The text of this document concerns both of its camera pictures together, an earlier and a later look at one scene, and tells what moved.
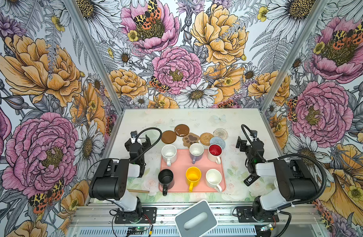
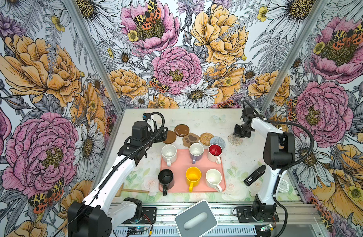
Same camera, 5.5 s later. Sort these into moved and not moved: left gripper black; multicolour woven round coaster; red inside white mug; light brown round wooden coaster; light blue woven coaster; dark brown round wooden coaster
Moved: left gripper black; multicolour woven round coaster
Not moved: red inside white mug; light blue woven coaster; dark brown round wooden coaster; light brown round wooden coaster
